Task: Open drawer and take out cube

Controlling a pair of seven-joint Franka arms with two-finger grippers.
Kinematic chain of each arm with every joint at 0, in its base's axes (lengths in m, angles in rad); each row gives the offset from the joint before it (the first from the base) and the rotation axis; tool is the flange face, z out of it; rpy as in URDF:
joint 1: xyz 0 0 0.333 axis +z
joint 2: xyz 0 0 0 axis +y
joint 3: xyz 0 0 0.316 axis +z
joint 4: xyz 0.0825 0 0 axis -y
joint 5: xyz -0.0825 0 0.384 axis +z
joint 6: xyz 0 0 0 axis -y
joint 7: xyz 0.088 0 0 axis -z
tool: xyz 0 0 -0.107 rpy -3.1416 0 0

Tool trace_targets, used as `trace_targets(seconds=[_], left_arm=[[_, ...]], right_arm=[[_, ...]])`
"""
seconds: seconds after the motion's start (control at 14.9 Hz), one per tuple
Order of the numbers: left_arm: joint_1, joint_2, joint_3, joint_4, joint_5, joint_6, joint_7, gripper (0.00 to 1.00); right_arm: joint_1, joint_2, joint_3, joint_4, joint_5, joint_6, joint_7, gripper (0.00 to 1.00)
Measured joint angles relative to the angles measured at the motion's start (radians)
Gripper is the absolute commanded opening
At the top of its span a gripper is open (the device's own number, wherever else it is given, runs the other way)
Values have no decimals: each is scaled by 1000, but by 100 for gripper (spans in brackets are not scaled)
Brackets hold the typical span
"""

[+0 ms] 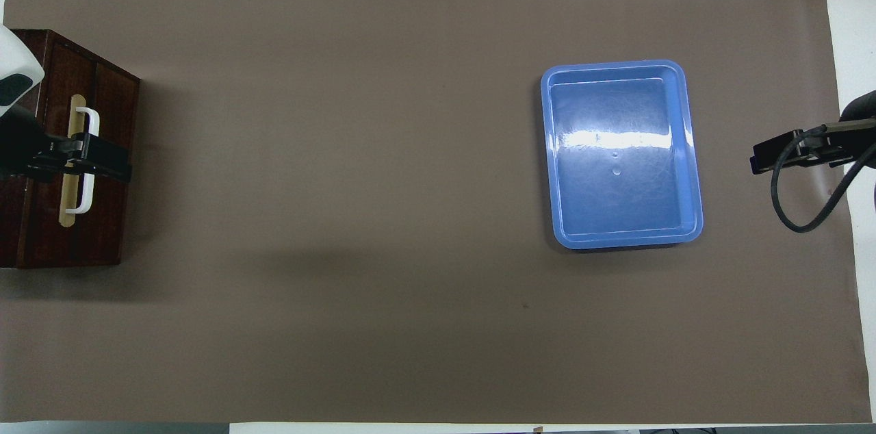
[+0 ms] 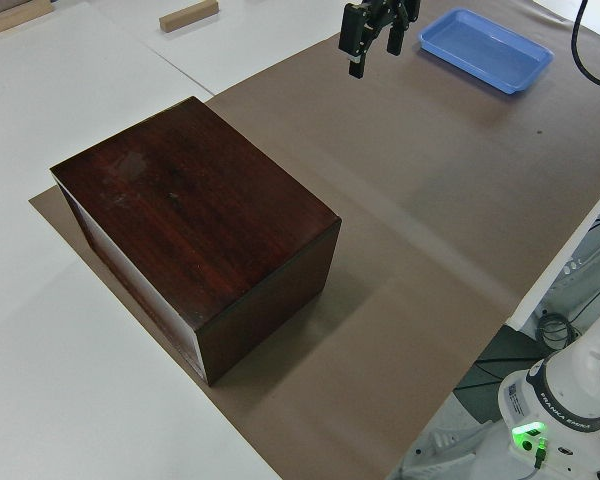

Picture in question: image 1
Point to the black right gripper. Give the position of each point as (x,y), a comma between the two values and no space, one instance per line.
(861,111)

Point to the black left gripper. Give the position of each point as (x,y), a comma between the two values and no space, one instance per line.
(20,143)

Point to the dark brown wooden cabinet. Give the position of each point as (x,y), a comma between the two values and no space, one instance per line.
(14,228)

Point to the blue plastic tray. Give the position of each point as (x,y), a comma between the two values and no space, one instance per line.
(619,160)

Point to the brown table mat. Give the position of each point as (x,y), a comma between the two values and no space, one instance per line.
(410,215)

